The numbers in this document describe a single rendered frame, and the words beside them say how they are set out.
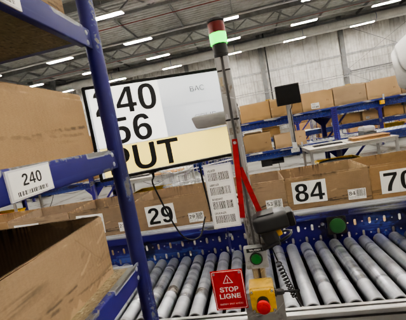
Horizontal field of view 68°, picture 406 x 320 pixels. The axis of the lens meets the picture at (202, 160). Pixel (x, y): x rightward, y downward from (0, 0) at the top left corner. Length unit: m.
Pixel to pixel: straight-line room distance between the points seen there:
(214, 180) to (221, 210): 0.10
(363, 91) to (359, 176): 4.86
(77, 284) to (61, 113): 0.24
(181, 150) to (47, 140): 0.61
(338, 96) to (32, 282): 6.08
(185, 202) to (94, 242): 1.10
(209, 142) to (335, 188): 0.78
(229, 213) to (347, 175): 0.80
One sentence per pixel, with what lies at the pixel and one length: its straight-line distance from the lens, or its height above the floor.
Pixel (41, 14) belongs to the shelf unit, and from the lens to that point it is 0.46.
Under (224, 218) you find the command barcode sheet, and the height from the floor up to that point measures 1.08.
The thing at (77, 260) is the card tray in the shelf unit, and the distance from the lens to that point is 0.47.
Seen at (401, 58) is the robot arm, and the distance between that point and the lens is 0.85.
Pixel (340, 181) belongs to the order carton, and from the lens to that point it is 1.58.
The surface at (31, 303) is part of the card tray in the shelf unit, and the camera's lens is 0.41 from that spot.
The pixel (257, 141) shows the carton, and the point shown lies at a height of 0.99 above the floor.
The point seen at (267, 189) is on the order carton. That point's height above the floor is 1.01.
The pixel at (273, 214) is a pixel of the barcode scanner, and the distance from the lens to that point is 0.88.
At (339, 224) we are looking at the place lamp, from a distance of 1.55.
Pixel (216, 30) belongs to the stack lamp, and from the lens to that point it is 0.93.
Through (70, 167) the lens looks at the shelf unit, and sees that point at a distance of 0.41.
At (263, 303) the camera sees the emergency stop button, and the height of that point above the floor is 0.85.
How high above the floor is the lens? 1.34
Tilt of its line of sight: 5 degrees down
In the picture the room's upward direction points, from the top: 11 degrees counter-clockwise
